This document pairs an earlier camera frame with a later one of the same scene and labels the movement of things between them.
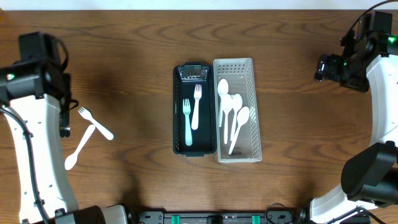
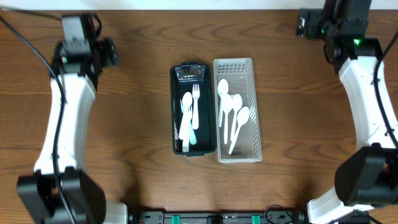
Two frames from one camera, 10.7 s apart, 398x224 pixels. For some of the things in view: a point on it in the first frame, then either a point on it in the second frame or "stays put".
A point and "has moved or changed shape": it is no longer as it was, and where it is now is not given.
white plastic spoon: [222, 89] stays put
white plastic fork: [87, 115] → [186, 137]
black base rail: [271, 217] stays put
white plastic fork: [198, 92] stays put
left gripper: [65, 116] → [109, 51]
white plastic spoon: [226, 104] stays put
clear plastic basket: [239, 75] stays put
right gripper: [325, 69] → [304, 23]
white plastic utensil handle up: [71, 160] has moved or changed shape
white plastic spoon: [242, 116] stays put
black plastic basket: [185, 78] stays put
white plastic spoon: [237, 103] stays put
